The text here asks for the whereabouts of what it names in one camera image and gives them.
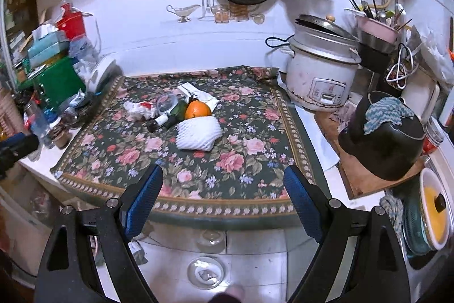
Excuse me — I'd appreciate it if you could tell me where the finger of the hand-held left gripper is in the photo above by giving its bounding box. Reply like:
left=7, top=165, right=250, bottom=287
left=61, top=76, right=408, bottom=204
left=0, top=132, right=39, bottom=179

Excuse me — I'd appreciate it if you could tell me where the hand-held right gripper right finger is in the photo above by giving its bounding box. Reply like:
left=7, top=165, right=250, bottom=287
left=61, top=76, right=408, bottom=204
left=284, top=164, right=415, bottom=303

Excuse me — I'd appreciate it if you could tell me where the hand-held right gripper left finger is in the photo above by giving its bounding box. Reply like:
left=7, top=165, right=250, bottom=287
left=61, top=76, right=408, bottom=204
left=33, top=164, right=164, bottom=303

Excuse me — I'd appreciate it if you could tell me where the white cardboard box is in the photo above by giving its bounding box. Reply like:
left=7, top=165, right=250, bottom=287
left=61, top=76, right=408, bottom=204
left=176, top=82, right=220, bottom=112

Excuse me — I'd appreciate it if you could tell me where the blue capped water bottle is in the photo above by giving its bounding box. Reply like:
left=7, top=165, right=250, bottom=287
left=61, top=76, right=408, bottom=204
left=24, top=101, right=59, bottom=148

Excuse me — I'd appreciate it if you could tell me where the crumpled wrapper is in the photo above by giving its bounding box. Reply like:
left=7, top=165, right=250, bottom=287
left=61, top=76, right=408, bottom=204
left=128, top=241, right=148, bottom=265

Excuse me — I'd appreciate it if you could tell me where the wooden cutting board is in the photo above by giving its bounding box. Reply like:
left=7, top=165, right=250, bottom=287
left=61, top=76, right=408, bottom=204
left=314, top=108, right=426, bottom=200

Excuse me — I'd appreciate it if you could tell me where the green box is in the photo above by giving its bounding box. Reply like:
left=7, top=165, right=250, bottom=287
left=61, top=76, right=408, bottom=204
left=33, top=56, right=88, bottom=109

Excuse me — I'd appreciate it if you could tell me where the floral green tablecloth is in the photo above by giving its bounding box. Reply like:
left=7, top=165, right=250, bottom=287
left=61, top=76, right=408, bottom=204
left=50, top=66, right=332, bottom=223

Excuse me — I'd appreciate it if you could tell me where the white foam fruit net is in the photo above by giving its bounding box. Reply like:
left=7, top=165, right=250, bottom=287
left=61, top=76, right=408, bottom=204
left=175, top=116, right=223, bottom=151

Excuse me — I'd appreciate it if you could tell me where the grey knotted rag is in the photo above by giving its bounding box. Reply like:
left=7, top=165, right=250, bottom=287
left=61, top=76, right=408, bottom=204
left=379, top=195, right=405, bottom=240

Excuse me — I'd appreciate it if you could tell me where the crumpled white red tissue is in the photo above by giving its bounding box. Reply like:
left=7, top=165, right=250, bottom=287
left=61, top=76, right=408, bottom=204
left=123, top=101, right=157, bottom=121

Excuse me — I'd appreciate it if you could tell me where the black pot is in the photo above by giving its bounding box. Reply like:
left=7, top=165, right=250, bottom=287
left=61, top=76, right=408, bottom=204
left=338, top=92, right=426, bottom=182

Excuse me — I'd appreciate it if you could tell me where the dark green bottle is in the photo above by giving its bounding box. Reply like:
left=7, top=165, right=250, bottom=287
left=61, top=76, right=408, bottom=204
left=164, top=99, right=188, bottom=129

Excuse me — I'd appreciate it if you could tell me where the clear plastic container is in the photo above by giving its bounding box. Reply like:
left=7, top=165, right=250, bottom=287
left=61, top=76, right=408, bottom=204
left=155, top=93, right=178, bottom=118

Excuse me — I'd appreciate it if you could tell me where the glass bowl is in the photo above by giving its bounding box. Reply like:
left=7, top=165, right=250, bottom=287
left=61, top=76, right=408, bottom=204
left=187, top=256, right=226, bottom=290

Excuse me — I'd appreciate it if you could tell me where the orange fruit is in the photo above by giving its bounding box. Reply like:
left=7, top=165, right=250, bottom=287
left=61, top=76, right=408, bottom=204
left=184, top=100, right=213, bottom=120

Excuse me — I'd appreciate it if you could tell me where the teal tissue box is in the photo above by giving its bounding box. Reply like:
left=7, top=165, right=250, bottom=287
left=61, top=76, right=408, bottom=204
left=28, top=24, right=70, bottom=68

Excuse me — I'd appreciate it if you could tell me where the white appliance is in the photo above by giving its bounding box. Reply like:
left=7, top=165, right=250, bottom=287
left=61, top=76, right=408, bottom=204
left=87, top=56, right=120, bottom=94

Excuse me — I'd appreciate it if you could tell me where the teal glass dish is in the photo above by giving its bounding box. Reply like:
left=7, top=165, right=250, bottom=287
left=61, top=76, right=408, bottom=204
left=402, top=189, right=432, bottom=256

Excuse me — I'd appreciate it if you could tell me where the blue zigzag cloth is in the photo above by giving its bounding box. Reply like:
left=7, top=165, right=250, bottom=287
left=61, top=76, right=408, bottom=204
left=363, top=98, right=414, bottom=133

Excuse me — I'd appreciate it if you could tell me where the red plastic jug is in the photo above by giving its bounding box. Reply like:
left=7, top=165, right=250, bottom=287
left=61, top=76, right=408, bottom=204
left=56, top=2, right=84, bottom=41

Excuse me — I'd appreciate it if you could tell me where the red lidded jar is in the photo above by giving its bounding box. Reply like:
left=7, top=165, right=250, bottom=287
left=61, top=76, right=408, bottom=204
left=422, top=116, right=446, bottom=155

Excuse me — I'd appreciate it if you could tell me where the steel bowl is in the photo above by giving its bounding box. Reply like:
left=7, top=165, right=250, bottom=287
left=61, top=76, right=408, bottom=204
left=359, top=33, right=398, bottom=54

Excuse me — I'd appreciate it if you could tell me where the metal rice cooker lid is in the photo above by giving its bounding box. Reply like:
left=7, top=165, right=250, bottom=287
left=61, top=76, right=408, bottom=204
left=295, top=14, right=361, bottom=41

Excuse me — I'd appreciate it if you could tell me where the pink bowl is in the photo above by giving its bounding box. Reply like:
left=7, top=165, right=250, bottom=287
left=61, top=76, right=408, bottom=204
left=356, top=15, right=401, bottom=44

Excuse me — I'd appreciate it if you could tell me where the clear plastic bag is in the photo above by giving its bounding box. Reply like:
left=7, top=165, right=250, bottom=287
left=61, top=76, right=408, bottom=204
left=408, top=29, right=454, bottom=84

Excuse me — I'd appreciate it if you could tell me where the pink utensil holder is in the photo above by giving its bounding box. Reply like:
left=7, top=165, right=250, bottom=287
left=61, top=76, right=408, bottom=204
left=345, top=0, right=414, bottom=31

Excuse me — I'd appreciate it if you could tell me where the white cable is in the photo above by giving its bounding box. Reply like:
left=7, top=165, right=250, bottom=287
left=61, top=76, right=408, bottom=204
left=386, top=43, right=423, bottom=91

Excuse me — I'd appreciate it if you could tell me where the black power cable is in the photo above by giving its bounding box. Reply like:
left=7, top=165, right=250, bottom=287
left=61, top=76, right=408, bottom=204
left=265, top=36, right=295, bottom=57

